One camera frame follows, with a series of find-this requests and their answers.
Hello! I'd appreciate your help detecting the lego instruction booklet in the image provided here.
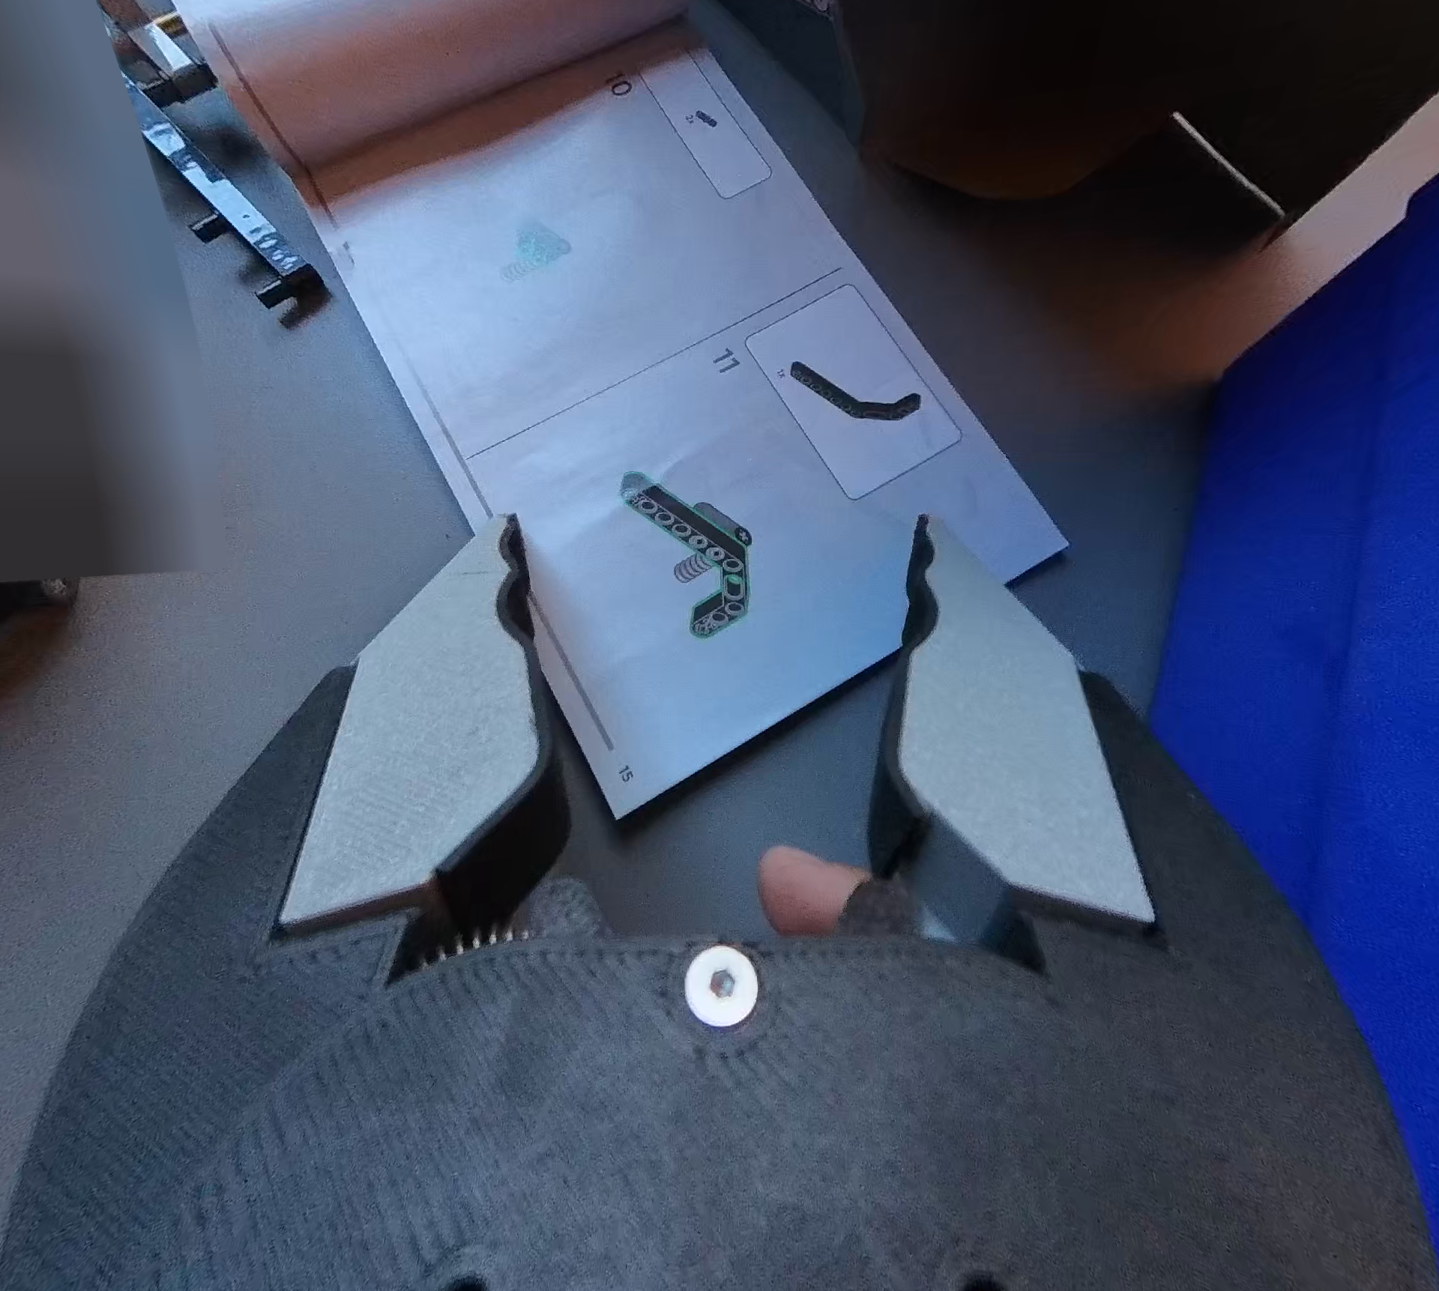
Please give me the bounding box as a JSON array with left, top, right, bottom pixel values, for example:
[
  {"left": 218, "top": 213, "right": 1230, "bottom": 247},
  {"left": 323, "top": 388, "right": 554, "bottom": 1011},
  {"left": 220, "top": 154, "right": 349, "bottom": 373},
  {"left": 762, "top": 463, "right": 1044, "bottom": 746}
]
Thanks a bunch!
[{"left": 167, "top": 0, "right": 1070, "bottom": 822}]

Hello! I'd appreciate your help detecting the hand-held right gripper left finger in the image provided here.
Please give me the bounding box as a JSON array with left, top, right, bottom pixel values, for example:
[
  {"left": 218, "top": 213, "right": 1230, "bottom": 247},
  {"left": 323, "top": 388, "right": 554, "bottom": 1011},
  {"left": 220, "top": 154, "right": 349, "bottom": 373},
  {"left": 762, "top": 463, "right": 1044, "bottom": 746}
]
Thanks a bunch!
[{"left": 272, "top": 514, "right": 572, "bottom": 942}]

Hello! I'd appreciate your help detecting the person's right hand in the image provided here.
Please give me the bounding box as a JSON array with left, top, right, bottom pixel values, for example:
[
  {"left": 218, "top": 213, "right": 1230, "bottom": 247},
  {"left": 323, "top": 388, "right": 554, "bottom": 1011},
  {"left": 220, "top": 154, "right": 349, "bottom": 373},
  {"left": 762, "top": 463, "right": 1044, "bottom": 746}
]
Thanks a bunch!
[{"left": 756, "top": 846, "right": 876, "bottom": 939}]

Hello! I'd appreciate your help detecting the blue cloth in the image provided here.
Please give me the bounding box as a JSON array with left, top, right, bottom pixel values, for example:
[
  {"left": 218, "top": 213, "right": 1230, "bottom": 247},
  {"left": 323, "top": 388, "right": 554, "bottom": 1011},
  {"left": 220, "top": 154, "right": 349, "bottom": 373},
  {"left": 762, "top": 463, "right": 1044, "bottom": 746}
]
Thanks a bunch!
[{"left": 1146, "top": 178, "right": 1439, "bottom": 1219}]

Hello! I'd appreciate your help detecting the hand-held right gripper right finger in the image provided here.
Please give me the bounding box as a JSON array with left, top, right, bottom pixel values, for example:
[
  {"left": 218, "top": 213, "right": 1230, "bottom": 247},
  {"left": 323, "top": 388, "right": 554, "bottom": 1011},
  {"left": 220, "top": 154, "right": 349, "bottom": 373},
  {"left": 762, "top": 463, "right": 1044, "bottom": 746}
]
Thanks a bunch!
[{"left": 867, "top": 511, "right": 1160, "bottom": 950}]

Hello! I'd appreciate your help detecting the dark brown container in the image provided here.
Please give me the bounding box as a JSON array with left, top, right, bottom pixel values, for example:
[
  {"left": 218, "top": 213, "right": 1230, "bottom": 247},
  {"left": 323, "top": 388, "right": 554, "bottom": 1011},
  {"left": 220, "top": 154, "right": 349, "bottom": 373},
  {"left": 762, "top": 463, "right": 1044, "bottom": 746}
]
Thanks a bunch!
[{"left": 840, "top": 0, "right": 1439, "bottom": 216}]

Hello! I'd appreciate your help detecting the black lego beam with pins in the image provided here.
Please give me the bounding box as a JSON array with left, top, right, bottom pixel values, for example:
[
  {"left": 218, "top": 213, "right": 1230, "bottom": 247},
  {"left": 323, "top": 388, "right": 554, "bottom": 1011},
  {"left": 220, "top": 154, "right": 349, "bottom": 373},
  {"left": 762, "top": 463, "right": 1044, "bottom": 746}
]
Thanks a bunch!
[{"left": 112, "top": 72, "right": 329, "bottom": 327}]

